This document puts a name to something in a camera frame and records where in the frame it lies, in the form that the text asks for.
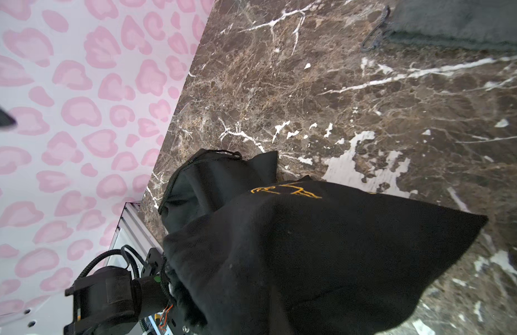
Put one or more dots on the black pouch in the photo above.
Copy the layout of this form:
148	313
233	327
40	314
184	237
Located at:
312	257
209	180

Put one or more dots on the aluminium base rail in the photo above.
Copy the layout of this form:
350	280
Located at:
131	230

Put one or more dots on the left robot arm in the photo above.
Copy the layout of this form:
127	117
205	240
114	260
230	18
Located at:
120	291

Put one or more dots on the grey hair dryer pouch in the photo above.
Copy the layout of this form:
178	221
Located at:
472	25

